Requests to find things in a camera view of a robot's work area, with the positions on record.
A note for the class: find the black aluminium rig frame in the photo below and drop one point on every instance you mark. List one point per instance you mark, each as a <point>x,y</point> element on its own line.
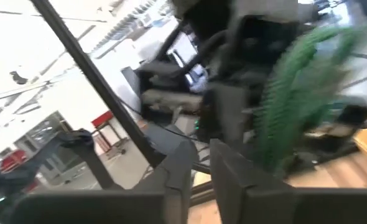
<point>93,77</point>

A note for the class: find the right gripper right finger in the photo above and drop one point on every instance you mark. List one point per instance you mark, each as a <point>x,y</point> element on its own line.
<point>230,186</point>

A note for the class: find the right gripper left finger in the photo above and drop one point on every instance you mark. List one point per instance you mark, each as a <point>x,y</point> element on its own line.
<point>177,186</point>

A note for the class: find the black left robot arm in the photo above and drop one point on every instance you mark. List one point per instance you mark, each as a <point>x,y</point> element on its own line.
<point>252,43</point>

